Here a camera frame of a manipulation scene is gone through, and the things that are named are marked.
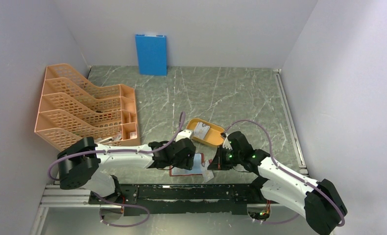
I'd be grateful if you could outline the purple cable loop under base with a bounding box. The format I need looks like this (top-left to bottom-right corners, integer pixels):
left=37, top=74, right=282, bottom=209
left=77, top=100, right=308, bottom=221
left=93, top=193, right=151, bottom=227

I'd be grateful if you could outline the blue folder against wall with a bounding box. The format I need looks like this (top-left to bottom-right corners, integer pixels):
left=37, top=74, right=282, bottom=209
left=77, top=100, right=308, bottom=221
left=135, top=34, right=167, bottom=76

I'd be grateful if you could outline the aluminium frame rail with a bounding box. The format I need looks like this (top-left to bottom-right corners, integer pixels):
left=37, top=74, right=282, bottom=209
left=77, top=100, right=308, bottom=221
left=273, top=69, right=309, bottom=176

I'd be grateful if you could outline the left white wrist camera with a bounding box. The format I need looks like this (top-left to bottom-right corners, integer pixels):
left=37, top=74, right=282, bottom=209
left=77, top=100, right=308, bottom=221
left=174, top=129, right=194, bottom=141

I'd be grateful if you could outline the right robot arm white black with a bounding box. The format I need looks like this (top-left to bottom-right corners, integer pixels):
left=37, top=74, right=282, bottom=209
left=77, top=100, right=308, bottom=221
left=209, top=131, right=348, bottom=235

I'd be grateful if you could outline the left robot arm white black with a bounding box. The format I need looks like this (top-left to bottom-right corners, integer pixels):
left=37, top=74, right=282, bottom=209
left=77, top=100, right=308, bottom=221
left=51, top=137, right=196, bottom=204

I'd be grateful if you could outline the orange mesh file organizer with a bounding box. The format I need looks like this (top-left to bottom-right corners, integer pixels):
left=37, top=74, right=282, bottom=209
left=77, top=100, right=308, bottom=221
left=34, top=64, right=141, bottom=150

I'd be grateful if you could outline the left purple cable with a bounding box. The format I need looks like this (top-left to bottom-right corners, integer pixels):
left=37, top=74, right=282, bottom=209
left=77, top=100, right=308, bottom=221
left=48, top=111, right=186, bottom=182

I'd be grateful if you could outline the red leather card holder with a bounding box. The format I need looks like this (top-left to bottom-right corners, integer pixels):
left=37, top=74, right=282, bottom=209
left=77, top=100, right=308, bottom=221
left=169, top=153, right=213, bottom=177

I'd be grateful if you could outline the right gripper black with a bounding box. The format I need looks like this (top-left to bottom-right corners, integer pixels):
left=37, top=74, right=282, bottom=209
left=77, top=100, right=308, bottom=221
left=208, top=144, right=242, bottom=170

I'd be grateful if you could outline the silver VIP credit card stack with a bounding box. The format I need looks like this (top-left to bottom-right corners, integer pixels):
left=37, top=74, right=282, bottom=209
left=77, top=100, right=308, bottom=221
left=193, top=122, right=210, bottom=139

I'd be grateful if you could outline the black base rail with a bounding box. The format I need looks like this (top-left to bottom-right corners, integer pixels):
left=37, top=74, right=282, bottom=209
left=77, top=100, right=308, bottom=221
left=89, top=184, right=282, bottom=216

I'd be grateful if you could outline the yellow oval tray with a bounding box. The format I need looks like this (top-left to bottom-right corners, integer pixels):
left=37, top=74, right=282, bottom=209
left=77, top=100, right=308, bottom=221
left=186, top=117, right=224, bottom=147

